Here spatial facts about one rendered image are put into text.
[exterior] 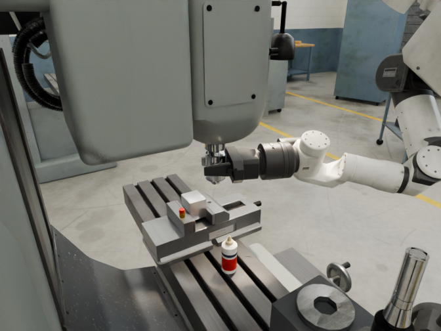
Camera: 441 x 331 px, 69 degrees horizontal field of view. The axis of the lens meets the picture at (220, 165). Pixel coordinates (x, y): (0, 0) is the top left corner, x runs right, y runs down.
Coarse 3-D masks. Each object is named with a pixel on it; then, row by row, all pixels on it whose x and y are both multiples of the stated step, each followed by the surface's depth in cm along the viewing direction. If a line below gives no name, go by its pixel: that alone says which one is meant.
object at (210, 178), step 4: (208, 160) 73; (212, 160) 72; (220, 160) 73; (224, 160) 74; (208, 164) 73; (212, 164) 73; (208, 176) 75; (212, 176) 74; (216, 176) 74; (208, 180) 75; (212, 180) 75; (216, 180) 74; (220, 180) 75
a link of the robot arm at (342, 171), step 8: (344, 160) 76; (352, 160) 74; (320, 168) 81; (328, 168) 81; (336, 168) 80; (344, 168) 74; (352, 168) 74; (296, 176) 80; (320, 176) 79; (328, 176) 79; (336, 176) 77; (344, 176) 75; (352, 176) 74; (320, 184) 79; (328, 184) 78; (336, 184) 78
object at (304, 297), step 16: (304, 288) 54; (320, 288) 54; (336, 288) 56; (272, 304) 53; (288, 304) 53; (304, 304) 51; (320, 304) 53; (336, 304) 51; (352, 304) 53; (272, 320) 54; (288, 320) 50; (304, 320) 49; (320, 320) 49; (336, 320) 49; (352, 320) 49; (368, 320) 50
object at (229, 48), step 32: (192, 0) 50; (224, 0) 52; (256, 0) 55; (192, 32) 52; (224, 32) 54; (256, 32) 57; (192, 64) 54; (224, 64) 56; (256, 64) 59; (192, 96) 56; (224, 96) 58; (256, 96) 62; (224, 128) 62
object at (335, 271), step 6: (330, 264) 126; (336, 264) 123; (342, 264) 123; (348, 264) 123; (330, 270) 127; (336, 270) 124; (342, 270) 121; (330, 276) 128; (336, 276) 123; (342, 276) 122; (348, 276) 119; (336, 282) 125; (342, 282) 123; (348, 282) 119; (342, 288) 123; (348, 288) 120
